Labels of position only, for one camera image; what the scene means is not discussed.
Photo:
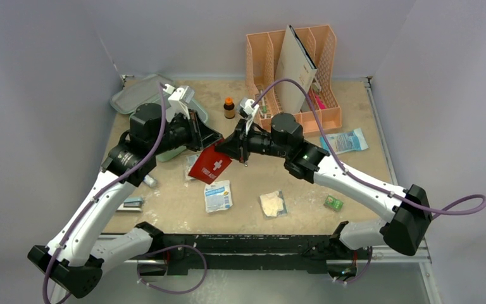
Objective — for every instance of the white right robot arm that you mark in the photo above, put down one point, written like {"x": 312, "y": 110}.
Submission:
{"x": 402, "y": 221}

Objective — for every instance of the blue white stapler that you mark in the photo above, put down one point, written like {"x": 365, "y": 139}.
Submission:
{"x": 131, "y": 204}

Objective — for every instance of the green medicine case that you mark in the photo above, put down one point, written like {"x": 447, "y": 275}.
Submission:
{"x": 145, "y": 90}

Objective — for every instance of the beige folder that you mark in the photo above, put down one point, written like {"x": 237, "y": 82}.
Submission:
{"x": 296, "y": 69}

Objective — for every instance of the gauze in clear bag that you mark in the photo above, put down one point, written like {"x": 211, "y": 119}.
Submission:
{"x": 273, "y": 204}

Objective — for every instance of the red first aid pouch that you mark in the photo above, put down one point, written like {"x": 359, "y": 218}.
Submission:
{"x": 209, "y": 165}

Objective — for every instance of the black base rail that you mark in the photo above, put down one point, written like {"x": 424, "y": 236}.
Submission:
{"x": 314, "y": 254}

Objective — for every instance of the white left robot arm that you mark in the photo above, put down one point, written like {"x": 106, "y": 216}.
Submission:
{"x": 72, "y": 259}

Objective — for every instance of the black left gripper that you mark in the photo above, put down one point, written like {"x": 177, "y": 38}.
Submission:
{"x": 197, "y": 128}

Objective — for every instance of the brown bottle orange cap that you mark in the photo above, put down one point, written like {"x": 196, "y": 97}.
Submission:
{"x": 229, "y": 108}

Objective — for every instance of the clear bag alcohol pads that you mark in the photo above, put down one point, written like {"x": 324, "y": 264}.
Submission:
{"x": 189, "y": 162}

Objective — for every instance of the small green box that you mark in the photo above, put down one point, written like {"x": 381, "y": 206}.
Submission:
{"x": 333, "y": 203}

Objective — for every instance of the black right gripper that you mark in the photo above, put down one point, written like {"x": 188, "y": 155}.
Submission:
{"x": 243, "y": 141}

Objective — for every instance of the small white blue tube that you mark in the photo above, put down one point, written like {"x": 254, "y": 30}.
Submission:
{"x": 150, "y": 181}

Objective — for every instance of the pink item in organizer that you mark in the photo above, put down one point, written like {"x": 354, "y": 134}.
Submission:
{"x": 318, "y": 101}

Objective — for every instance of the white blue mask packet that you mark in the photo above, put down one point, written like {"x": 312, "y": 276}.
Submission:
{"x": 218, "y": 196}

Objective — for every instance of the blue wet wipes pack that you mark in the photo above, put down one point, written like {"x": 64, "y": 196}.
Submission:
{"x": 353, "y": 140}

